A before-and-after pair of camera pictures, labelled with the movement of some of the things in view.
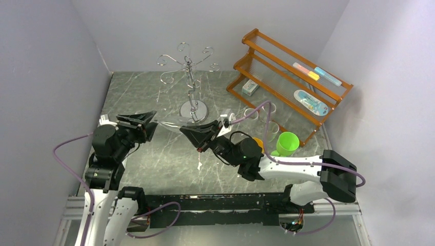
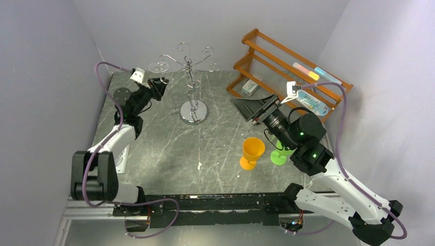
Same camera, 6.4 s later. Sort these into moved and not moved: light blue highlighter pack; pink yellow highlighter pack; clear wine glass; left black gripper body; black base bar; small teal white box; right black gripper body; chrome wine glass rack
Moved: left black gripper body; clear wine glass; right black gripper body
Not moved: chrome wine glass rack; pink yellow highlighter pack; black base bar; small teal white box; light blue highlighter pack
